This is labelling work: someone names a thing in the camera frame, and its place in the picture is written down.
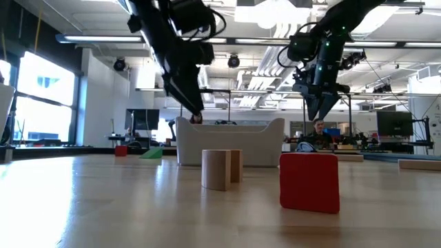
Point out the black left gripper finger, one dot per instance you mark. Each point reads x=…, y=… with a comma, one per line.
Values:
x=191, y=89
x=179, y=98

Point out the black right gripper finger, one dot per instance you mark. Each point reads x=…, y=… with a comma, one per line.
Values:
x=314, y=106
x=329, y=105

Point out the green wedge block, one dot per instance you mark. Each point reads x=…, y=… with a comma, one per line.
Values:
x=153, y=154

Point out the white plastic bin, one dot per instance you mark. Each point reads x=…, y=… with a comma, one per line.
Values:
x=255, y=144

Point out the red small cube block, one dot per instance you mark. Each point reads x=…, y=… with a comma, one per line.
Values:
x=121, y=151

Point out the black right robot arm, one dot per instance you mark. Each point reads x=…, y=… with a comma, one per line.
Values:
x=348, y=13

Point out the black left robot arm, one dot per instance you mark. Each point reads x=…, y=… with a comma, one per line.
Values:
x=151, y=27

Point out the blue red storage box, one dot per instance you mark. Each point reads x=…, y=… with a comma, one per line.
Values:
x=334, y=132

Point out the person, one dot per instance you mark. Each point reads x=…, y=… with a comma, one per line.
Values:
x=318, y=137
x=197, y=119

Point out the blue white helmet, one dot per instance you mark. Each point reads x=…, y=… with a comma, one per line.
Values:
x=306, y=147

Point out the black computer monitor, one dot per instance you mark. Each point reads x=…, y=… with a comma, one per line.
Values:
x=143, y=119
x=394, y=123

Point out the black ceiling spotlight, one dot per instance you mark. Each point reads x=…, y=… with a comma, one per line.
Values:
x=233, y=61
x=119, y=64

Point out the red square block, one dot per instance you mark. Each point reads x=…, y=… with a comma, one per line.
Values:
x=310, y=182

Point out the blue flat block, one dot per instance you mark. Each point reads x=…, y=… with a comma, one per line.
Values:
x=386, y=157

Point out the wooden half-cylinder block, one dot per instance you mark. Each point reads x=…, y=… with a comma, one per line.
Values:
x=215, y=170

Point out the black overhead light bar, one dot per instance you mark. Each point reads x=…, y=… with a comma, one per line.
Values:
x=103, y=38

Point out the wooden upright block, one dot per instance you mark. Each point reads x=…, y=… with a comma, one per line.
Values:
x=236, y=165

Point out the white panel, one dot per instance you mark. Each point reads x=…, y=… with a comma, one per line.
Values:
x=5, y=106

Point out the black ceiling camera cluster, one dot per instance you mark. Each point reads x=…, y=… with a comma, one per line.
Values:
x=351, y=62

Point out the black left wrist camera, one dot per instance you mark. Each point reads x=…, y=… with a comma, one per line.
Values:
x=191, y=15

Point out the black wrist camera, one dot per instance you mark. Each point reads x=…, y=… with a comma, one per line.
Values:
x=191, y=15
x=302, y=46

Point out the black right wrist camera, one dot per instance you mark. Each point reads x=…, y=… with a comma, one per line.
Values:
x=302, y=46

